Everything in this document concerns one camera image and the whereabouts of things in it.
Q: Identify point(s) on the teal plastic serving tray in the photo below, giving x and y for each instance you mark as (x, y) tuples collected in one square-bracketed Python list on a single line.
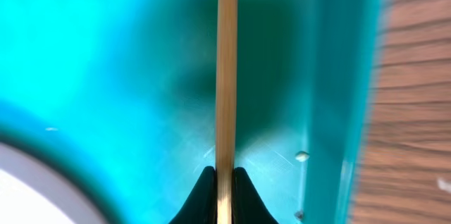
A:
[(119, 96)]

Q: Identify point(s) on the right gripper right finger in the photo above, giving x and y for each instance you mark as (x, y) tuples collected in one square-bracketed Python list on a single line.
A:
[(247, 205)]

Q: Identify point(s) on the white dinner plate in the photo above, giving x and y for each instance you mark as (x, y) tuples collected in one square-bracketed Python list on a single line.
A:
[(34, 193)]

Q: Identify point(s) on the wooden chopstick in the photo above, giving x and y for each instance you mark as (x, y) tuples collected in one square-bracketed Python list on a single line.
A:
[(226, 91)]

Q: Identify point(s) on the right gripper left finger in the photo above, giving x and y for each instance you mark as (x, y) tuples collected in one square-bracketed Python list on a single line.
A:
[(200, 206)]

